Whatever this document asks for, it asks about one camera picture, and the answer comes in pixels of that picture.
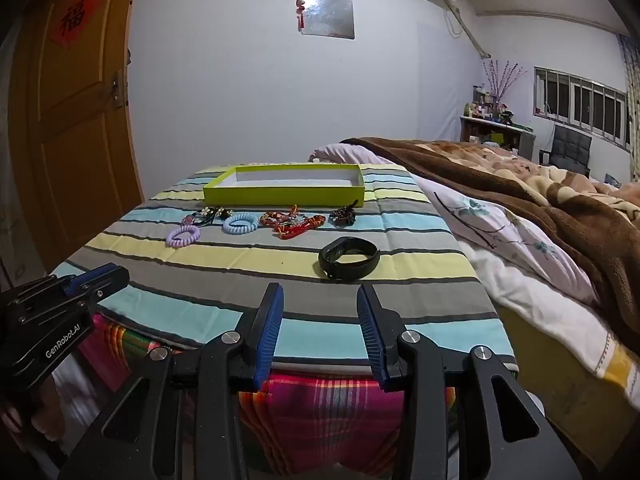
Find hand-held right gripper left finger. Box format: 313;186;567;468
57;282;285;480

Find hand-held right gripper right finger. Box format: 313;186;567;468
356;284;583;480

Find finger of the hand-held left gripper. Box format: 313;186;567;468
50;263;130;306

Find black fitness band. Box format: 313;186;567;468
318;236;380;281

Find purple spiral hair tie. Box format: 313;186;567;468
166;225;202;248

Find red tassel knot ornament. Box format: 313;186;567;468
274;214;327;239

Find light blue spiral hair tie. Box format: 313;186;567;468
222;213;260;234

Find red beaded knot bracelet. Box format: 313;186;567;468
259;205;306;229

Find dark red bead bracelet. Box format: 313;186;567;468
328;200;359;225

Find green shallow box tray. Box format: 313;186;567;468
203;163;366;208

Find plaid cloth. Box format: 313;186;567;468
75;310;458;480

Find wooden door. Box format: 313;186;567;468
7;0;146;272

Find pink floral quilt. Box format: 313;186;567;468
309;142;601;307

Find white bed sheet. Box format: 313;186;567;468
459;244;640;392

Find metal door lock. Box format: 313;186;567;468
110;70;126;109

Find white shelf desk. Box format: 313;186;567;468
459;115;536;159

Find brown fleece blanket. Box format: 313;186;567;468
340;136;640;376

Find group of bottles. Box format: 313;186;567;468
464;82;516;124

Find red diamond door poster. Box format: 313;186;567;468
49;0;104;49

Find black office chair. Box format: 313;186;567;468
539;124;594;176

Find pink flower branches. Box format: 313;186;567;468
482;58;529;106

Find barred window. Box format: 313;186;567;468
532;65;634;151

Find patterned curtain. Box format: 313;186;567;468
617;35;640;182

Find white wall pipe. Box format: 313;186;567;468
440;0;494;59

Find silver wall mirror sheet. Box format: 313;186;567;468
298;0;356;40

